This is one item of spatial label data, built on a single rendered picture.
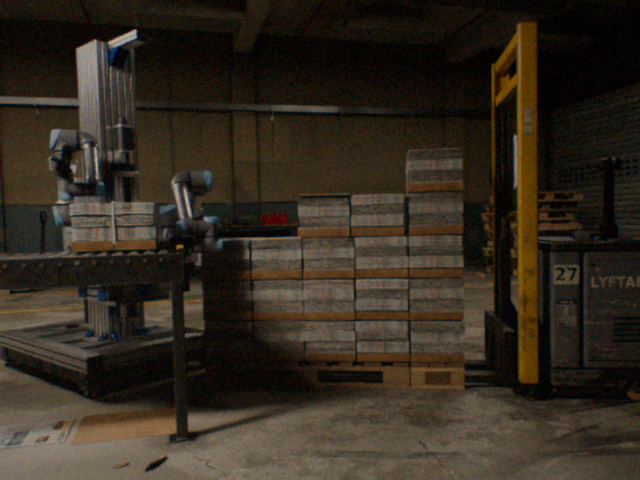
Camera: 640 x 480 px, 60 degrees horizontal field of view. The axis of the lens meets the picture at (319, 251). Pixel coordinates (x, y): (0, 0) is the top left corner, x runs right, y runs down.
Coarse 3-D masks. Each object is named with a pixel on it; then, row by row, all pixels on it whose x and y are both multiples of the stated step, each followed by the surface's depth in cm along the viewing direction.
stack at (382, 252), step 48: (240, 240) 311; (288, 240) 307; (336, 240) 304; (384, 240) 301; (240, 288) 312; (288, 288) 308; (336, 288) 305; (384, 288) 302; (240, 336) 315; (288, 336) 311; (336, 336) 307; (384, 336) 303; (240, 384) 315; (288, 384) 312; (336, 384) 308; (384, 384) 305
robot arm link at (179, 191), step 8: (176, 176) 314; (184, 176) 315; (176, 184) 310; (184, 184) 312; (176, 192) 307; (184, 192) 308; (176, 200) 304; (184, 200) 303; (176, 208) 301; (184, 208) 298; (184, 216) 294; (192, 216) 299; (176, 224) 291; (184, 224) 290; (192, 224) 291; (176, 232) 291; (184, 232) 291; (192, 232) 292
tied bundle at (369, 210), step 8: (352, 200) 302; (360, 200) 301; (368, 200) 301; (376, 200) 300; (384, 200) 299; (392, 200) 299; (400, 200) 298; (352, 208) 303; (360, 208) 302; (368, 208) 301; (376, 208) 301; (384, 208) 300; (392, 208) 299; (400, 208) 299; (352, 216) 302; (360, 216) 302; (368, 216) 301; (376, 216) 300; (384, 216) 299; (392, 216) 299; (400, 216) 298; (352, 224) 302; (360, 224) 302; (368, 224) 301; (376, 224) 300; (384, 224) 300; (392, 224) 299; (400, 224) 299
